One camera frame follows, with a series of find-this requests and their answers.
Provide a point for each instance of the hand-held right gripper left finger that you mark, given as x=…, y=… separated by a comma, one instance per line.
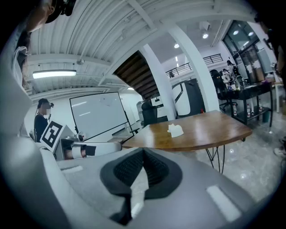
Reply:
x=89, y=179

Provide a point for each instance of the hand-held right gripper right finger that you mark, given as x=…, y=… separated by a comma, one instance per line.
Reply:
x=196, y=179

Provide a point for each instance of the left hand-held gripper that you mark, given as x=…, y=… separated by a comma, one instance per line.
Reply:
x=53, y=134

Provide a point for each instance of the whiteboard on black stand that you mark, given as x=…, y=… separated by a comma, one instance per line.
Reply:
x=98, y=114

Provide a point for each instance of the wooden table with black legs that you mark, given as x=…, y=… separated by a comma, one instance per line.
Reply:
x=201, y=127

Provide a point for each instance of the dark wooden staircase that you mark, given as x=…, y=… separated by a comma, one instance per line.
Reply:
x=136, y=71

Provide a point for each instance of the white and black booth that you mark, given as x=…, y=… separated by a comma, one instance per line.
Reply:
x=185, y=98

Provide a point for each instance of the long ceiling light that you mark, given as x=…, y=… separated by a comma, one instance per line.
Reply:
x=53, y=74

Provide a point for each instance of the green bin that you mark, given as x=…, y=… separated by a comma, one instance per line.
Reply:
x=266, y=116

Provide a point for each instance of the black office chair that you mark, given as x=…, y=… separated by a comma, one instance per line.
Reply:
x=217, y=85

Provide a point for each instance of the black shelf table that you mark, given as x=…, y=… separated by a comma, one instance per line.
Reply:
x=252, y=89

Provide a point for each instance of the round ceiling lamp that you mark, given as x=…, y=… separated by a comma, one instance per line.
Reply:
x=176, y=45
x=204, y=35

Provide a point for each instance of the person's head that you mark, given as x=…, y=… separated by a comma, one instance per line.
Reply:
x=39, y=15

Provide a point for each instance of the black head-mounted camera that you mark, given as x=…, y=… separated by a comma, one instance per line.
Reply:
x=67, y=6

